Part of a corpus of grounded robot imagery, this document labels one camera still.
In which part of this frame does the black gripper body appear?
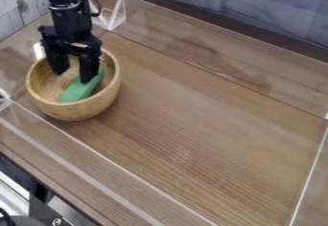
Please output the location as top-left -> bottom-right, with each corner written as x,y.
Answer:
38,0 -> 102,57

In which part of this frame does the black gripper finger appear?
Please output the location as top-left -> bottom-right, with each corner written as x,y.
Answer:
78,54 -> 100,83
44,44 -> 69,75

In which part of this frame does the green rectangular block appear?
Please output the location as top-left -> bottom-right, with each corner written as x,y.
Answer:
57,68 -> 104,102

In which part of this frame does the wooden bowl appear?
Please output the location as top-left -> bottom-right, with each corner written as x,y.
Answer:
25,49 -> 120,122

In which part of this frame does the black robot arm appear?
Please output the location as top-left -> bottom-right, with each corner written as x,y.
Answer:
38,0 -> 102,83

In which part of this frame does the clear acrylic corner bracket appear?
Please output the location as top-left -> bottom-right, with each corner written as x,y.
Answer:
89,0 -> 127,31

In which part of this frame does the black metal mount bracket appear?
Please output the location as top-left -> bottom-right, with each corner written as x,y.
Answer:
28,194 -> 64,226

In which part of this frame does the black cable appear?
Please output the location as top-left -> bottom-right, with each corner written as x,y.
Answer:
0,207 -> 15,226

